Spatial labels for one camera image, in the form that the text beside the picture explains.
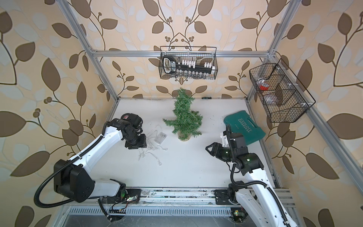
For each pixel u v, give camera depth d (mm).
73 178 403
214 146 667
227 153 618
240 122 990
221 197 735
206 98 1211
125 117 1081
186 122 790
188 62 824
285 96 727
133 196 731
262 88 818
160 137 963
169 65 848
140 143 716
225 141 688
